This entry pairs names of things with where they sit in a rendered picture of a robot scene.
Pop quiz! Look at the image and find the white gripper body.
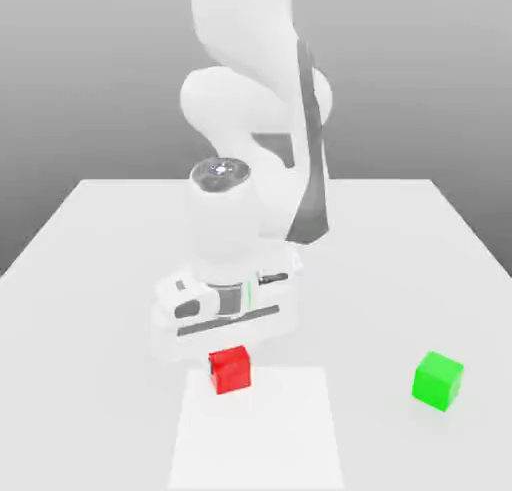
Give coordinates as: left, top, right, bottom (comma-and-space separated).
149, 292, 300, 365

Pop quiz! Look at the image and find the small red cube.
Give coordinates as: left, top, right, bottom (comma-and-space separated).
207, 344, 253, 396

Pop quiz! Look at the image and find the small green cube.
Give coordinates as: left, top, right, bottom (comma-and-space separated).
411, 350, 466, 413

